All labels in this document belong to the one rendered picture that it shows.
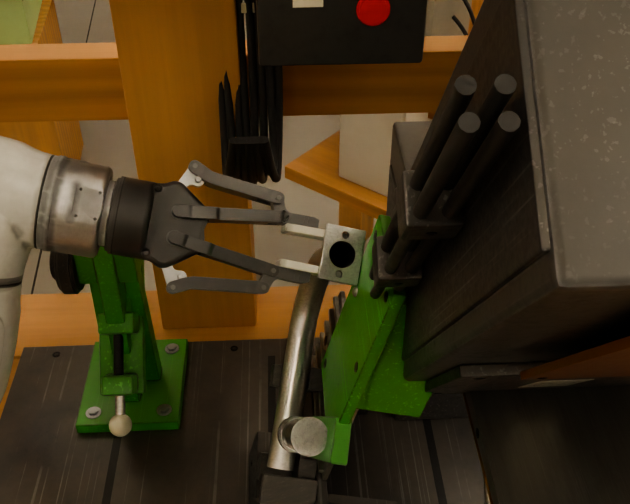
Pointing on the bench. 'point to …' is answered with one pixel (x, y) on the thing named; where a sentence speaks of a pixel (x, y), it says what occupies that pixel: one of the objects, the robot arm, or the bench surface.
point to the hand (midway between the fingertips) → (315, 252)
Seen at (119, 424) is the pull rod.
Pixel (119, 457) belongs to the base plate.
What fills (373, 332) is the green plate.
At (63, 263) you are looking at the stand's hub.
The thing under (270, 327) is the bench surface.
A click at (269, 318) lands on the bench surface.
